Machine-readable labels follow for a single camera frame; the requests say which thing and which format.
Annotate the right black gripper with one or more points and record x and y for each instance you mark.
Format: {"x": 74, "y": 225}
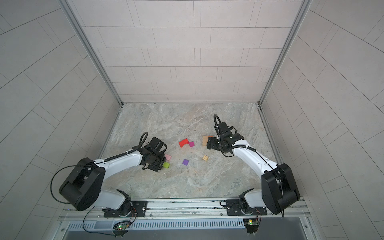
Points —
{"x": 211, "y": 144}

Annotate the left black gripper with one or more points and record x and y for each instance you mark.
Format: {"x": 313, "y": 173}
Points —
{"x": 158, "y": 167}

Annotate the green wood block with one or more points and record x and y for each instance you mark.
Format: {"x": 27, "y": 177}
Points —
{"x": 166, "y": 165}

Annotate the natural wood long block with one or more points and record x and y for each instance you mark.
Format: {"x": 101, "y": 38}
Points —
{"x": 205, "y": 141}

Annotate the red wood block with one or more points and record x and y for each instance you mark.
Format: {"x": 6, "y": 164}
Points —
{"x": 183, "y": 142}

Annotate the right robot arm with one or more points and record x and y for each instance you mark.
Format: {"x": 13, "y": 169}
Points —
{"x": 278, "y": 186}

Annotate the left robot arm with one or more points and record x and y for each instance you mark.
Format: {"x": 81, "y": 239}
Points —
{"x": 83, "y": 186}

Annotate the small natural wood cube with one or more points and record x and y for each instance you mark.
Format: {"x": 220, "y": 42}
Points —
{"x": 205, "y": 157}

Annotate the left circuit board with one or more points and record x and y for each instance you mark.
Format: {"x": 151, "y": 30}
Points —
{"x": 122, "y": 226}

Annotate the circuit board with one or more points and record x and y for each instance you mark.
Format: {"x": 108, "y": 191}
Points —
{"x": 251, "y": 222}
{"x": 122, "y": 226}

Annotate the right circuit board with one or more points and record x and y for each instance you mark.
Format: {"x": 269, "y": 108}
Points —
{"x": 251, "y": 222}

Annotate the aluminium mounting rail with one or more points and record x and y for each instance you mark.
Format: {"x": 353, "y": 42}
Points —
{"x": 195, "y": 208}

